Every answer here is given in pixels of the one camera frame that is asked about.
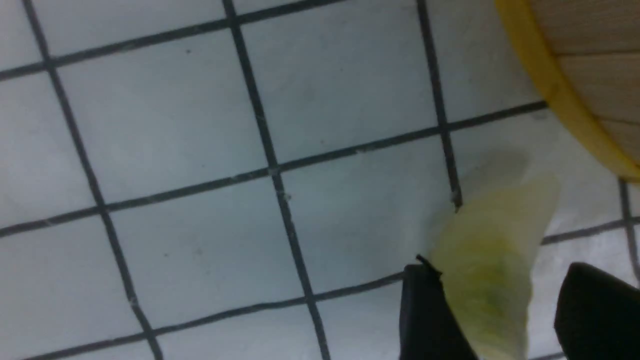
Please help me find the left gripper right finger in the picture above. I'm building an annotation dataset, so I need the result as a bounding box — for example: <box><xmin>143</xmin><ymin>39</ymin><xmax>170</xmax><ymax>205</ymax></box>
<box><xmin>554</xmin><ymin>262</ymin><xmax>640</xmax><ymax>360</ymax></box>

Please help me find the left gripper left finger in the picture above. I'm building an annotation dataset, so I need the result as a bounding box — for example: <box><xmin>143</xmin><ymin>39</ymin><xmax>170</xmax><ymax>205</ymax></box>
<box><xmin>398</xmin><ymin>254</ymin><xmax>478</xmax><ymax>360</ymax></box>

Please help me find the green dumpling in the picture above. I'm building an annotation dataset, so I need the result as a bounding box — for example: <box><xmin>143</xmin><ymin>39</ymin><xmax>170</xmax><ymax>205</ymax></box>
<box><xmin>428</xmin><ymin>173</ymin><xmax>562</xmax><ymax>360</ymax></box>

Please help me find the bamboo steamer tray yellow rim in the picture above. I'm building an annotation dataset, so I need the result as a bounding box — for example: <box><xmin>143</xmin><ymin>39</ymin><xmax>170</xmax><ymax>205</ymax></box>
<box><xmin>494</xmin><ymin>0</ymin><xmax>640</xmax><ymax>185</ymax></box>

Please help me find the white grid tablecloth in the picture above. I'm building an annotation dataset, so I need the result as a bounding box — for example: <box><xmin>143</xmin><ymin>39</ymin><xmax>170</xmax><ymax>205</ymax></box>
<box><xmin>0</xmin><ymin>0</ymin><xmax>639</xmax><ymax>360</ymax></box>

